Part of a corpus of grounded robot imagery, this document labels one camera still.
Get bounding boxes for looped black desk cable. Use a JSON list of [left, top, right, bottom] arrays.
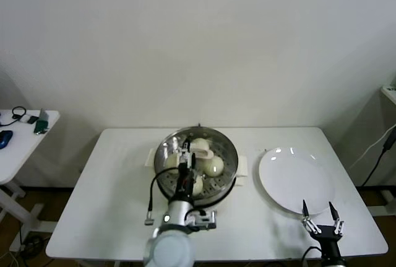
[[0, 105, 27, 126]]

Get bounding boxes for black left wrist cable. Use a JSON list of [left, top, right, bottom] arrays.
[[144, 167, 180, 227]]

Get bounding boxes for white steamed baozi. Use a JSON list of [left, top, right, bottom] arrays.
[[188, 175, 205, 197], [166, 154, 182, 173], [202, 155, 225, 178], [190, 138, 212, 153]]

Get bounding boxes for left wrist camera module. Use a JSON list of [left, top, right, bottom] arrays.
[[187, 210, 218, 230]]

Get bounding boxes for green handheld tool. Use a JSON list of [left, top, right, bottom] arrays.
[[33, 108, 51, 136]]

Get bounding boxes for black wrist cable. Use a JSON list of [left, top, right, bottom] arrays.
[[144, 167, 180, 227], [302, 246, 324, 267]]

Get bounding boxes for white stand foot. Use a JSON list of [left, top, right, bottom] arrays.
[[372, 188, 396, 217]]

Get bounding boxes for blue computer mouse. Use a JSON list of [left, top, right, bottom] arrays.
[[0, 129, 14, 150]]

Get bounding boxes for black floor cable bundle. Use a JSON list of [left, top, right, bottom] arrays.
[[18, 234, 46, 254]]

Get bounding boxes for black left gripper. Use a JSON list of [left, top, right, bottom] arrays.
[[174, 136, 197, 201]]

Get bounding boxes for perforated steel steamer basket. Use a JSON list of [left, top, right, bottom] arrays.
[[144, 126, 249, 201]]

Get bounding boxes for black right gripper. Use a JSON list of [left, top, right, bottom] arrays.
[[301, 199, 345, 259]]

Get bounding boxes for black adapter with cable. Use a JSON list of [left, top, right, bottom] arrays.
[[361, 130, 396, 186]]

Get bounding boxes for cream electric cooker base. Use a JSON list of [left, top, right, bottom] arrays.
[[155, 175, 246, 216]]

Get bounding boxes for white side table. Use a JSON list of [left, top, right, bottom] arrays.
[[0, 109, 61, 245]]

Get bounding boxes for white wall shelf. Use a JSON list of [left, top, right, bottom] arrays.
[[380, 89, 396, 107]]

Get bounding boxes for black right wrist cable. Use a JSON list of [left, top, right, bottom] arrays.
[[302, 246, 324, 267]]

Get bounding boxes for large white plate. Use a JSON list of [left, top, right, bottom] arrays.
[[257, 146, 336, 216]]

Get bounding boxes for white hanging cable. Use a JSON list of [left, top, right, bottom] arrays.
[[348, 123, 396, 169]]

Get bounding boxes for round glass pot lid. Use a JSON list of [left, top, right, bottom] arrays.
[[155, 128, 238, 198]]

